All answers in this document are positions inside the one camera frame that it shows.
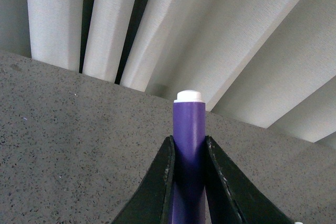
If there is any white pleated curtain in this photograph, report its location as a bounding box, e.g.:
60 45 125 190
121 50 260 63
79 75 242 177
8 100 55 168
1 0 335 147

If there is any purple marker pen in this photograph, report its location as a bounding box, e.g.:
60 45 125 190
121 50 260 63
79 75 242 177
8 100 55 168
171 90 206 223

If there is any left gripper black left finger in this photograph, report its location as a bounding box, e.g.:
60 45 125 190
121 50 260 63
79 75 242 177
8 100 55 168
113 136 175 223

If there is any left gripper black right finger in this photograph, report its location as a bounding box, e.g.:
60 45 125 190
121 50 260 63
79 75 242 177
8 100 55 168
205 136 293 223

